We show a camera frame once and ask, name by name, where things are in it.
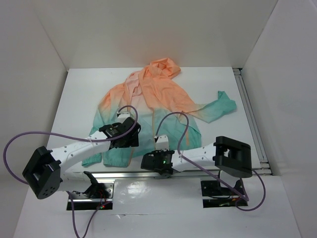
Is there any orange and teal jacket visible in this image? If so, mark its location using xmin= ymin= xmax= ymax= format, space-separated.
xmin=81 ymin=58 xmax=237 ymax=168

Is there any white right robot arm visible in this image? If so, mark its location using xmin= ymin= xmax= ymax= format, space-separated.
xmin=141 ymin=136 xmax=252 ymax=178

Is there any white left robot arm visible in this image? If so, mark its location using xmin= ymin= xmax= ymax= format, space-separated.
xmin=22 ymin=117 xmax=141 ymax=199

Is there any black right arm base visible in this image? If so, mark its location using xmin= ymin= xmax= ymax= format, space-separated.
xmin=201 ymin=180 xmax=248 ymax=208

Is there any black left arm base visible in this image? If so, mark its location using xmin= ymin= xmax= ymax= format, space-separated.
xmin=70 ymin=171 xmax=114 ymax=211

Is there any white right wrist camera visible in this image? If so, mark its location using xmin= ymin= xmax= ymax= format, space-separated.
xmin=154 ymin=134 xmax=169 ymax=151

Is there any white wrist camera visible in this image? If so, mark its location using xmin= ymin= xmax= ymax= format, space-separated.
xmin=116 ymin=112 xmax=130 ymax=123
xmin=154 ymin=134 xmax=169 ymax=151

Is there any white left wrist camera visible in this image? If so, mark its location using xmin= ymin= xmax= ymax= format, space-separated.
xmin=116 ymin=112 xmax=130 ymax=123

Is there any aluminium rail right table edge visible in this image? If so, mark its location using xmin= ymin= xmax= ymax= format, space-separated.
xmin=232 ymin=68 xmax=272 ymax=175

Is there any aluminium rail table edge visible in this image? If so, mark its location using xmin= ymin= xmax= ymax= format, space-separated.
xmin=232 ymin=68 xmax=272 ymax=175
xmin=71 ymin=169 xmax=270 ymax=179

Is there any aluminium rail front table edge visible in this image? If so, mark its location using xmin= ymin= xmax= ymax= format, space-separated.
xmin=71 ymin=169 xmax=270 ymax=179

